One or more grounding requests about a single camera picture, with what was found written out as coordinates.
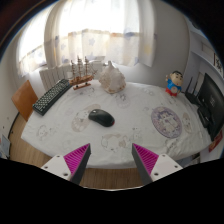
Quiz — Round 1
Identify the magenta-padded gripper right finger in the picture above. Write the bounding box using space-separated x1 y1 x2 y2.
131 143 184 186

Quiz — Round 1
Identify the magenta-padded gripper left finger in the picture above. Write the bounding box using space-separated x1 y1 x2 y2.
40 143 92 186

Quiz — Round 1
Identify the black computer mouse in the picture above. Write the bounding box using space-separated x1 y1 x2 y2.
88 108 116 128

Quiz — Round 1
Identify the white printed tablecloth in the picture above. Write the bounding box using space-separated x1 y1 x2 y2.
20 79 213 169

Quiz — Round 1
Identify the black keyboard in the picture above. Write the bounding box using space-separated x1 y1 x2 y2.
32 78 73 117

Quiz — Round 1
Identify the black set-top box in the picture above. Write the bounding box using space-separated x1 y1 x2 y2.
197 105 213 130

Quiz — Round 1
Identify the black router with antennas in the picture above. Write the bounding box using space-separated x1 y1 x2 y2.
184 76 206 108

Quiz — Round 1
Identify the wooden model sailing ship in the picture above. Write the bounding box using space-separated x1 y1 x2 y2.
68 55 98 91

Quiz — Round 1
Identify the wooden chair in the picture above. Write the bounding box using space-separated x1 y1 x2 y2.
11 79 39 122

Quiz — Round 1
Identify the cartoon boy figurine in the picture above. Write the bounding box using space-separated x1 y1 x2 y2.
165 70 184 98

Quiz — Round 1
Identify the large white conch shell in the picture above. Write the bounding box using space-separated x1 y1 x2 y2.
98 60 127 95

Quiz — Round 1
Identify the white radiator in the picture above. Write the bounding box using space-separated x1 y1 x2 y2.
38 60 104 92

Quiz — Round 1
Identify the black monitor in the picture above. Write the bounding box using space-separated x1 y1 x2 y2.
196 73 224 143

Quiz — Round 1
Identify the white star-print curtain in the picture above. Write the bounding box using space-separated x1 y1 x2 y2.
16 0 158 78

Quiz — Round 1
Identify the white wall shelf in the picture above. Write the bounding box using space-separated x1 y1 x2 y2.
189 19 224 78

